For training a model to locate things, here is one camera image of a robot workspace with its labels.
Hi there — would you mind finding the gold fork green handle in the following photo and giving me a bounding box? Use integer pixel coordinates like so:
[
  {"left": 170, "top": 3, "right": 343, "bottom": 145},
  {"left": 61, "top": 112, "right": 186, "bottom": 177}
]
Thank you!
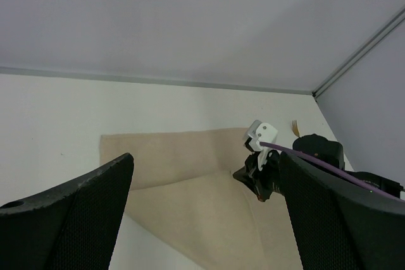
[{"left": 291, "top": 120, "right": 301, "bottom": 138}]

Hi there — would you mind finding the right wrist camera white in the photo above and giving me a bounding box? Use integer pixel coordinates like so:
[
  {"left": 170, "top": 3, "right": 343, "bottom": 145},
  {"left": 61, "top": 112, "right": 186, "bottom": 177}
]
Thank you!
[{"left": 243, "top": 120, "right": 278, "bottom": 171}]

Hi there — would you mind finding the beige cloth napkin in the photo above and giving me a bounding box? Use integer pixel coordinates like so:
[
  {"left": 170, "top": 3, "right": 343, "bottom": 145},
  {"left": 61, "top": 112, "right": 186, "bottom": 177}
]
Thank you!
[{"left": 100, "top": 128, "right": 302, "bottom": 269}]

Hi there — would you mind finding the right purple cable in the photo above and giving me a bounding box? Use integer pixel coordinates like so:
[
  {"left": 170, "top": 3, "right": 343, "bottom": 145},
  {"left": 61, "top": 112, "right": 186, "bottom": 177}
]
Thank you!
[{"left": 261, "top": 141, "right": 405, "bottom": 201}]

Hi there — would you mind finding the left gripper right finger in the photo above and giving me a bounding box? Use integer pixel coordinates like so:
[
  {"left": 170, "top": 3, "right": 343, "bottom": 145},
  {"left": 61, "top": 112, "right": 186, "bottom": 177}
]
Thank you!
[{"left": 280, "top": 153, "right": 404, "bottom": 269}]

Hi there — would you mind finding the aluminium frame back bar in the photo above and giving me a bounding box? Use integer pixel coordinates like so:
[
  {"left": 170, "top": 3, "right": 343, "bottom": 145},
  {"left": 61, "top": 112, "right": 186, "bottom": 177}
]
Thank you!
[{"left": 1, "top": 66, "right": 313, "bottom": 96}]

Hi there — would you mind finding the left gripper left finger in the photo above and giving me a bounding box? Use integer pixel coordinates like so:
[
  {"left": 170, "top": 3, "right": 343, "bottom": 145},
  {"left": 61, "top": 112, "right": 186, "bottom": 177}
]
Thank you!
[{"left": 1, "top": 153, "right": 134, "bottom": 269}]

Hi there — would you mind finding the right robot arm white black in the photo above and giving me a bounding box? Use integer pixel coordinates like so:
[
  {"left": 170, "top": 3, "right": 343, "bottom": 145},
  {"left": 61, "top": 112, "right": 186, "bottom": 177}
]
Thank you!
[{"left": 233, "top": 134, "right": 404, "bottom": 202}]

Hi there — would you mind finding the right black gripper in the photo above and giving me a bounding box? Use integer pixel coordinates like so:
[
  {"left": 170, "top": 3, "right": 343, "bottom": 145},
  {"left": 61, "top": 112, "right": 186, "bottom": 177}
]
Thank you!
[{"left": 232, "top": 151, "right": 284, "bottom": 202}]

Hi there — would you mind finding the aluminium frame post right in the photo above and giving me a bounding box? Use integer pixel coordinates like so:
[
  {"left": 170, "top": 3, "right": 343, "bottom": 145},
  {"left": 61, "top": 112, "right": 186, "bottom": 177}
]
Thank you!
[{"left": 311, "top": 6, "right": 404, "bottom": 101}]

